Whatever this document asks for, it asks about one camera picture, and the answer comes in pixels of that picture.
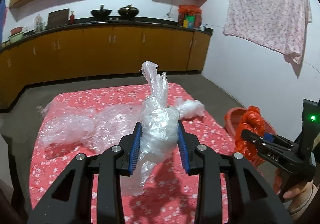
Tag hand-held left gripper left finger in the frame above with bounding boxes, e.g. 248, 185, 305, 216
26, 121, 143, 224

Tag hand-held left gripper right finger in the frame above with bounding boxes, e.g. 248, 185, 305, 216
176, 121, 293, 224

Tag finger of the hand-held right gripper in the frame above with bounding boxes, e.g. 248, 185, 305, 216
264, 132, 303, 150
240, 129, 304, 173

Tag red plastic bag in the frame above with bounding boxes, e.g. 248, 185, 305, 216
234, 106, 266, 158

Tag clear knotted plastic bag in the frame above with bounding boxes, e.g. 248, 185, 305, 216
137, 60, 181, 197

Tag red plastic basket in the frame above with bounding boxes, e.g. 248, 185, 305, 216
224, 107, 277, 167

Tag person's right forearm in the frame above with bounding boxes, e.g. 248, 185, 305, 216
287, 183, 320, 224

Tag person's right hand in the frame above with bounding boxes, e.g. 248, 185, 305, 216
273, 167, 316, 201

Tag white plastic bag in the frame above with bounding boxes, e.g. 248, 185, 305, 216
175, 99, 206, 119

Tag clear bubble wrap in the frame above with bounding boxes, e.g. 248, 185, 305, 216
36, 104, 144, 152

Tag red floral tablecloth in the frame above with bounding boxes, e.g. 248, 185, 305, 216
29, 82, 240, 224

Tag wooden lower cabinets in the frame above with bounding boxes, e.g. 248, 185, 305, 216
0, 25, 213, 110

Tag pink floral hanging sheet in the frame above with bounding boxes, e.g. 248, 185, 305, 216
222, 0, 313, 79

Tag black kitchen countertop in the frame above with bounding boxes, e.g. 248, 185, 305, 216
0, 17, 214, 51

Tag black wok with lid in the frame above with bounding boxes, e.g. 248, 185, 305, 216
117, 5, 140, 19

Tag red bag on bottles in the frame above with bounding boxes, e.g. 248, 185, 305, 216
178, 5, 202, 15

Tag dark cutting board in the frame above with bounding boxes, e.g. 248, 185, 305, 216
47, 9, 70, 26

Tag clear jar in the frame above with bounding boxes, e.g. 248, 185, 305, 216
34, 14, 46, 33

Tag green basin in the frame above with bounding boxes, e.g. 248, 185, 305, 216
8, 32, 28, 43

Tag pink and blue hanging cloth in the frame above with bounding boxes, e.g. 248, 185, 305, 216
0, 1, 8, 41

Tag white wall cable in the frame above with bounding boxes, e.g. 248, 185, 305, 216
165, 0, 179, 18

